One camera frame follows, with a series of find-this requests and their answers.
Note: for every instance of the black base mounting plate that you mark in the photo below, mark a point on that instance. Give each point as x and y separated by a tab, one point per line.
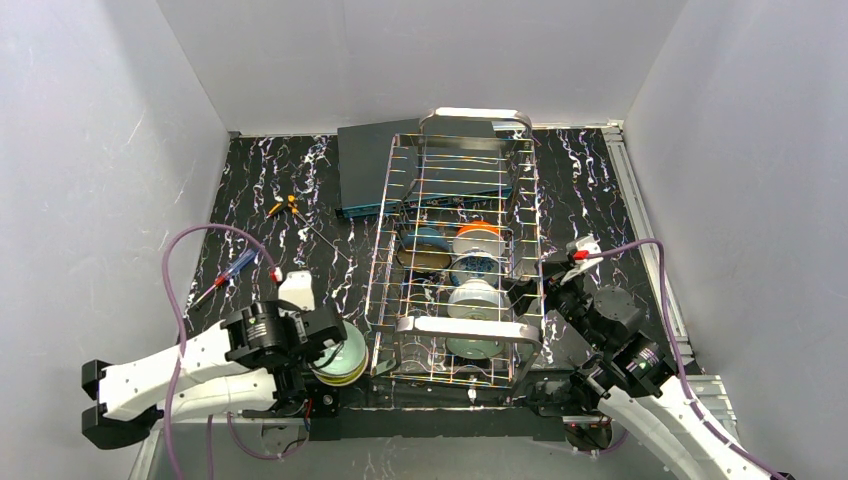
430	404

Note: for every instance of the orange bowl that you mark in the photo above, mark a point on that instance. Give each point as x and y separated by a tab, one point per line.
479	235

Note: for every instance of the steel wire dish rack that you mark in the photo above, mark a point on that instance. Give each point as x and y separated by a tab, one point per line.
407	308

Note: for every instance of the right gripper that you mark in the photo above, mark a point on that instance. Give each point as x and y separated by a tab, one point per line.
553	287

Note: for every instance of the yellow black pliers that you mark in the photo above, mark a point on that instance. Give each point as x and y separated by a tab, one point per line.
289	205

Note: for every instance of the teal speckled bowl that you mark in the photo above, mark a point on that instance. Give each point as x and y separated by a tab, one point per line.
344	360

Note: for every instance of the light green bowl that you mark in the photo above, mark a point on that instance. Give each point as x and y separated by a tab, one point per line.
474	349

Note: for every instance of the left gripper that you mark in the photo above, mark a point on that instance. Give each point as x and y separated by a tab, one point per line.
325	328

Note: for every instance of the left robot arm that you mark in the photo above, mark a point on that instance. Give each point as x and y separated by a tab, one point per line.
252	360

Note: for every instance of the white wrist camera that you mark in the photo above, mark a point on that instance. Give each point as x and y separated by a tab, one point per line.
296	289
584	253

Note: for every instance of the blue white floral bowl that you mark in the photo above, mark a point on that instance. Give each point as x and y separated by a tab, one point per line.
475	265

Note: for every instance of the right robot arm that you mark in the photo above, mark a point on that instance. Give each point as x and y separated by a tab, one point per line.
632	378

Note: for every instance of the dark blue gold bowl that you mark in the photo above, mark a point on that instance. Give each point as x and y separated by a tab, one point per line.
423	248

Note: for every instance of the dark grey network switch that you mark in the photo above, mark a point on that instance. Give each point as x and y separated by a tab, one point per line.
371	166

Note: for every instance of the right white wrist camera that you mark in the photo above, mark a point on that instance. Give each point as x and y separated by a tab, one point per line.
584	253

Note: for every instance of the thin metal rod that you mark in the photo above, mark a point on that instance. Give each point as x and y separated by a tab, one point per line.
326	241

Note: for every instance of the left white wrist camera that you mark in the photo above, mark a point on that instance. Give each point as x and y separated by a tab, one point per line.
296	289

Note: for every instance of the yellow rimmed bowl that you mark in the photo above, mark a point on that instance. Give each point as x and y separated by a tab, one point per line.
346	380

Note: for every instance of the blue red screwdriver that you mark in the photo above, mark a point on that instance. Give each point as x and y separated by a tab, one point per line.
224	277

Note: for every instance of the pale white ribbed bowl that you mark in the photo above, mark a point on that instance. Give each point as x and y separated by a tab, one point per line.
476	299

